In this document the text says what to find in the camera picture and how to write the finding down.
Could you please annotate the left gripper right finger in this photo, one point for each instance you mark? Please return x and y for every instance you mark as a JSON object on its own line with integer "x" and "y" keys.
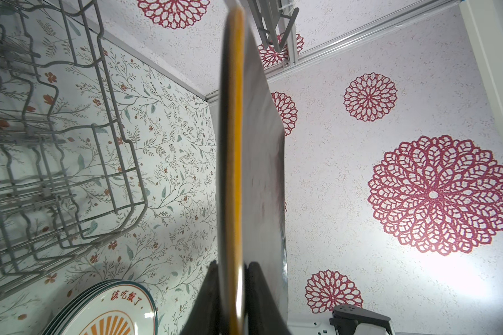
{"x": 263, "y": 315}

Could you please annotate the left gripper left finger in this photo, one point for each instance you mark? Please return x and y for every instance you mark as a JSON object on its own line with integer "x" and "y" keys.
{"x": 204, "y": 317}

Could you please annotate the round plate orange pattern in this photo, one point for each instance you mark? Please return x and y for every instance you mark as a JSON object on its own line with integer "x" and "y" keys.
{"x": 109, "y": 307}

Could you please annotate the black square plate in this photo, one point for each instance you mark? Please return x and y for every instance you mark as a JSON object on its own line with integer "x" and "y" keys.
{"x": 250, "y": 176}

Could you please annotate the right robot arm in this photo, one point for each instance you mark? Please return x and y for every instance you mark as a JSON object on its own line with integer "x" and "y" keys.
{"x": 344, "y": 319}

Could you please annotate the grey wire dish rack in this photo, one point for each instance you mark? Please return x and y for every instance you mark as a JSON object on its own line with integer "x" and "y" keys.
{"x": 70, "y": 180}

